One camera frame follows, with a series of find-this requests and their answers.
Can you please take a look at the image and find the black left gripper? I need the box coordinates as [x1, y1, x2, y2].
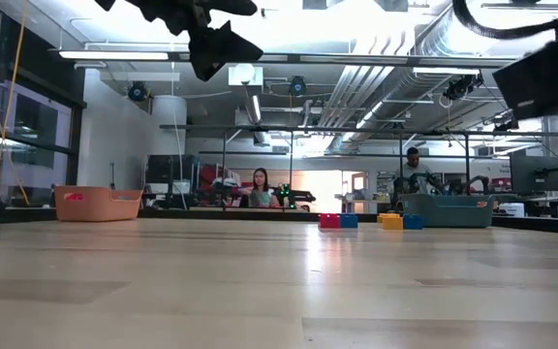
[94, 0, 264, 83]

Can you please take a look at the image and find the dark teal plastic bin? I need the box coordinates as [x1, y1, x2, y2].
[401, 193, 497, 229]

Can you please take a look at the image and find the yellow building block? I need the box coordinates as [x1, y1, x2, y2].
[377, 211, 404, 232]

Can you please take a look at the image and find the orange plastic bin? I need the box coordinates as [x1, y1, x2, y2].
[54, 185, 143, 223]

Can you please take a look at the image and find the white ceiling lamp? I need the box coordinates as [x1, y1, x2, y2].
[228, 62, 264, 87]

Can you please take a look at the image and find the dark computer monitor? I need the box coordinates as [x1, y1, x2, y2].
[510, 154, 558, 195]

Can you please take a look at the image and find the white LED light bar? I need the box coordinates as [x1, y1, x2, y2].
[58, 49, 170, 61]

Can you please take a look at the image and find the person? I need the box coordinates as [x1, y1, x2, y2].
[394, 146, 438, 196]
[248, 167, 280, 208]

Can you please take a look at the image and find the black equipment cabinet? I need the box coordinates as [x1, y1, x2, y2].
[145, 154, 201, 196]

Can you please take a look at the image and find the black framed glass partition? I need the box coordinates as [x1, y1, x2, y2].
[0, 0, 88, 209]

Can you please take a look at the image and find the black camera with cables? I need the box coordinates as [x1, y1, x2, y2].
[443, 74, 483, 102]

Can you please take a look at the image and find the black horizontal frame beam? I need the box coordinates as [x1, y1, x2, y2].
[48, 48, 517, 70]

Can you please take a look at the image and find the black camera with blue lens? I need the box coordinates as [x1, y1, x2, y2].
[288, 76, 308, 97]

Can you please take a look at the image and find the black round camera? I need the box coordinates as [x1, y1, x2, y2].
[127, 80, 150, 103]

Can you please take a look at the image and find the black background workstation frame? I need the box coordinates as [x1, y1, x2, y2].
[160, 123, 558, 212]

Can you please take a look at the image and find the black aluminium table frame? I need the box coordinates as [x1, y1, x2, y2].
[0, 206, 558, 238]

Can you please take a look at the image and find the yellow cable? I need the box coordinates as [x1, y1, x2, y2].
[0, 0, 32, 208]

